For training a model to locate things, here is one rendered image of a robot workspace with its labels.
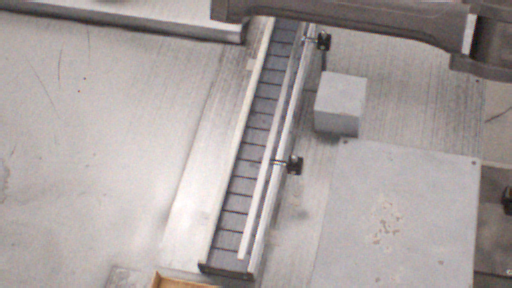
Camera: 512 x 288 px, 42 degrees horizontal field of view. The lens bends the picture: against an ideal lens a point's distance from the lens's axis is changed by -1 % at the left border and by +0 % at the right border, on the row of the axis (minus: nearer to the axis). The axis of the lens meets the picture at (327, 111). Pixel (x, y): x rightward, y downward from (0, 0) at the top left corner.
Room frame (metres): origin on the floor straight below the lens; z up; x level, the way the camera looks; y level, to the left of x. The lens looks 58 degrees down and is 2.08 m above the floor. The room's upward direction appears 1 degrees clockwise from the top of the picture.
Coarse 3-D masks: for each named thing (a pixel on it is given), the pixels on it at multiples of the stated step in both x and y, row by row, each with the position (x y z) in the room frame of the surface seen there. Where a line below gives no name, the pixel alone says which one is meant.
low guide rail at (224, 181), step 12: (264, 36) 0.91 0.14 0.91; (264, 48) 0.88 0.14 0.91; (252, 84) 0.78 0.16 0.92; (252, 96) 0.76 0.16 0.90; (240, 120) 0.70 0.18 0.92; (240, 132) 0.67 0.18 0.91; (228, 156) 0.61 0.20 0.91; (228, 168) 0.59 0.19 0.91; (228, 180) 0.57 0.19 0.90; (216, 204) 0.51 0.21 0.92; (216, 216) 0.49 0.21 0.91; (204, 240) 0.44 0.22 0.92; (204, 252) 0.41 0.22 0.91
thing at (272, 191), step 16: (304, 48) 0.91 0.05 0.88; (304, 64) 0.87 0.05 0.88; (304, 80) 0.85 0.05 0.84; (288, 112) 0.74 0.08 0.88; (288, 128) 0.70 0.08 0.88; (288, 144) 0.68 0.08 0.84; (272, 176) 0.59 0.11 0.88; (272, 192) 0.55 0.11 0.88; (272, 208) 0.54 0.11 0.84; (256, 240) 0.45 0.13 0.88; (256, 256) 0.42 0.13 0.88; (208, 272) 0.40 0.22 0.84; (224, 272) 0.39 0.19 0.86; (256, 272) 0.40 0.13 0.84
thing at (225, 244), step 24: (288, 24) 0.98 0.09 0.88; (288, 48) 0.91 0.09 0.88; (264, 72) 0.84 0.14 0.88; (264, 96) 0.78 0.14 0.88; (288, 96) 0.78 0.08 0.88; (264, 120) 0.72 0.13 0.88; (240, 144) 0.66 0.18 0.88; (264, 144) 0.66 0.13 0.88; (240, 168) 0.60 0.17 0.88; (240, 192) 0.55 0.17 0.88; (264, 192) 0.55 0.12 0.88; (240, 216) 0.50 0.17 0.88; (216, 240) 0.45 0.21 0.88; (240, 240) 0.45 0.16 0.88; (216, 264) 0.40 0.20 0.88; (240, 264) 0.40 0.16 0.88
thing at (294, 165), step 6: (294, 156) 0.57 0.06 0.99; (270, 162) 0.58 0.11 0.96; (276, 162) 0.58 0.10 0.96; (282, 162) 0.58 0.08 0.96; (288, 162) 0.57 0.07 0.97; (294, 162) 0.57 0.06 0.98; (300, 162) 0.57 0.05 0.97; (288, 168) 0.56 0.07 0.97; (294, 168) 0.56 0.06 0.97; (300, 168) 0.56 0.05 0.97; (294, 174) 0.56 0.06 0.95; (300, 174) 0.56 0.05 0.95; (294, 180) 0.57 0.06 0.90; (294, 186) 0.57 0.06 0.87; (294, 192) 0.57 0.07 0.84
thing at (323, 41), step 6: (324, 30) 0.87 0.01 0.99; (318, 36) 0.87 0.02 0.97; (324, 36) 0.86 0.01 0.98; (330, 36) 0.87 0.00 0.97; (312, 42) 0.87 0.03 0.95; (318, 42) 0.86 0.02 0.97; (324, 42) 0.86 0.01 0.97; (330, 42) 0.86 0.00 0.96; (318, 48) 0.86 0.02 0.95; (324, 48) 0.85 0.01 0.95; (324, 54) 0.86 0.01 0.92; (324, 60) 0.86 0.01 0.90; (324, 66) 0.86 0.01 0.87
